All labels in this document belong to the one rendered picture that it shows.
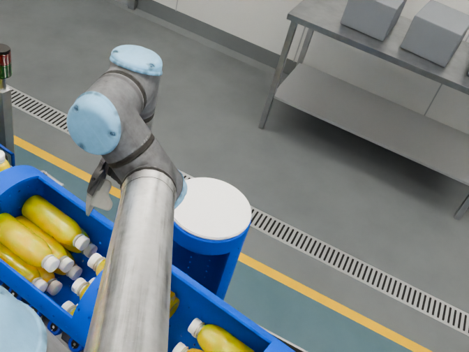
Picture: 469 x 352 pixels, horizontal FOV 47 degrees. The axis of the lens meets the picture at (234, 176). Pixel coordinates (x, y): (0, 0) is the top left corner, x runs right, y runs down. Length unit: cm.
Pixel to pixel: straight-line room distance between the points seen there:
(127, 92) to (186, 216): 87
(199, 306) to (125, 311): 89
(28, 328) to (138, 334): 19
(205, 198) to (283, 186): 180
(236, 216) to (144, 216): 103
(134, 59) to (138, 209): 30
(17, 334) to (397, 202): 356
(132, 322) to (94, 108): 38
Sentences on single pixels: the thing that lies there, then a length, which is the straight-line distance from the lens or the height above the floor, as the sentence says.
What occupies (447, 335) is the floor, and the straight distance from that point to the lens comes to 325.
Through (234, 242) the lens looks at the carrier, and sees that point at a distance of 172.
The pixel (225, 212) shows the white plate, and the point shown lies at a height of 104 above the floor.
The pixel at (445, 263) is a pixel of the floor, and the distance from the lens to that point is 362.
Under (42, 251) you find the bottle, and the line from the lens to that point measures 145.
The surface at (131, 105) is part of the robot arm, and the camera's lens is 89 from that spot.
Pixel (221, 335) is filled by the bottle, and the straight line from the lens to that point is 134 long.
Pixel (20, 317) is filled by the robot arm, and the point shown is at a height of 193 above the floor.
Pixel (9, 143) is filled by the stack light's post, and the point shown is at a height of 87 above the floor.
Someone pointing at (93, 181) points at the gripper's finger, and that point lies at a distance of 111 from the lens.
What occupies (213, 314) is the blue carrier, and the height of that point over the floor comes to 108.
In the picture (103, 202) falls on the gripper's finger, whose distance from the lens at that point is 112.
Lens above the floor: 226
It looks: 40 degrees down
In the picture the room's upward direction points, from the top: 17 degrees clockwise
